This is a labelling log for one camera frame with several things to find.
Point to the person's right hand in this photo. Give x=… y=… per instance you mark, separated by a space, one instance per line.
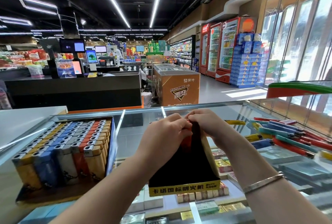
x=212 y=125

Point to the brown cardboard carton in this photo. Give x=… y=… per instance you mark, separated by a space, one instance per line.
x=179 y=89

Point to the red green container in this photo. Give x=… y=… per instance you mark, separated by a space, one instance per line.
x=301 y=89

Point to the person's left hand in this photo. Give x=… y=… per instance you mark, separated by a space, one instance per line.
x=163 y=141

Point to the black checkout monitor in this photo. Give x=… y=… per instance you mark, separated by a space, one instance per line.
x=72 y=45

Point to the red drink fridge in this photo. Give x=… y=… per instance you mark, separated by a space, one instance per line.
x=227 y=50
x=213 y=50
x=204 y=49

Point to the stack of blue cartons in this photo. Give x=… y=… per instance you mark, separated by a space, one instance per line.
x=249 y=60

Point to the glass entrance doors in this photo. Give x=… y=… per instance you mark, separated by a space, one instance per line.
x=301 y=40

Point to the pile of blue yellow lighters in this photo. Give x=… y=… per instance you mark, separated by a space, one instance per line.
x=285 y=138

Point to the glass display case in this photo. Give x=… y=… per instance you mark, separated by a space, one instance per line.
x=132 y=123

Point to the blue poster screen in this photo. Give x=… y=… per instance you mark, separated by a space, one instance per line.
x=66 y=68

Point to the row of yellow lighters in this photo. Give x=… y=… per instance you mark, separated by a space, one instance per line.
x=26 y=172

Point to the row of tan lighters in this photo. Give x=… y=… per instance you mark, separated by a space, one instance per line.
x=96 y=161

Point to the person's left forearm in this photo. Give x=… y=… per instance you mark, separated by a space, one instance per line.
x=103 y=195

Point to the row of grey white lighters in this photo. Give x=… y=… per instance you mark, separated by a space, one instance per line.
x=66 y=164

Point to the small checkout screen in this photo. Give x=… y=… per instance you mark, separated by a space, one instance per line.
x=91 y=56

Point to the row of red brown lighters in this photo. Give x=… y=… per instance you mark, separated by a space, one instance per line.
x=80 y=163

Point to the open refrigerated chiller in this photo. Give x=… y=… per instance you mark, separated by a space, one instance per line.
x=182 y=53

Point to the person's right forearm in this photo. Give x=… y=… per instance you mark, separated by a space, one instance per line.
x=280 y=193

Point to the long ceiling light strip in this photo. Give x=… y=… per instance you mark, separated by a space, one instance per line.
x=111 y=0
x=158 y=0

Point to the blue yellow lighter display box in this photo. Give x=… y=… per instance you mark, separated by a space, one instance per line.
x=31 y=194

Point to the row of blue lighters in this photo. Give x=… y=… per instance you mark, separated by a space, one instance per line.
x=45 y=169

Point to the red plain lighter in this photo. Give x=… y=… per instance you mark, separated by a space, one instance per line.
x=186 y=142

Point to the black checkout counter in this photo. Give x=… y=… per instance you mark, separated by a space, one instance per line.
x=78 y=92

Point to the orange round sign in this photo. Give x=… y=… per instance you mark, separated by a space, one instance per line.
x=247 y=24

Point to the rectangular ceiling light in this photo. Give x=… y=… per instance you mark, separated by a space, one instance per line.
x=38 y=2
x=15 y=21

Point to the black yellow display box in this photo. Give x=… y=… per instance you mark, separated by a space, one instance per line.
x=189 y=172

